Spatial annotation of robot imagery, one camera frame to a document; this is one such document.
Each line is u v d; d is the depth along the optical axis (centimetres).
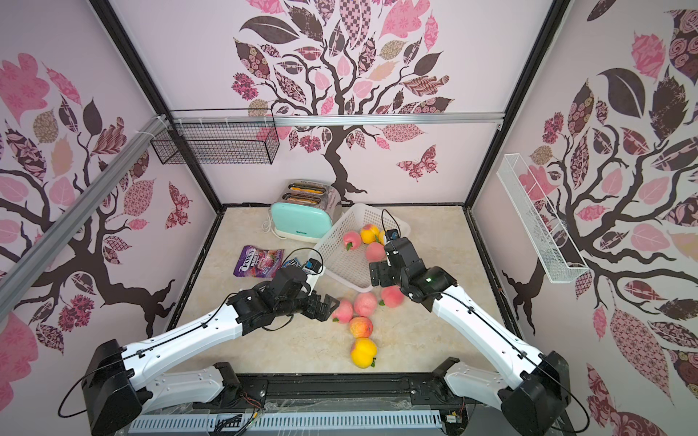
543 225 70
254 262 100
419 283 52
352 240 100
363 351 76
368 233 102
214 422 71
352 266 100
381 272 69
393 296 87
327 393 75
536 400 37
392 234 68
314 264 68
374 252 100
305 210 97
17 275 50
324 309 67
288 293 59
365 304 83
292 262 100
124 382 39
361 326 80
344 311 83
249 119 92
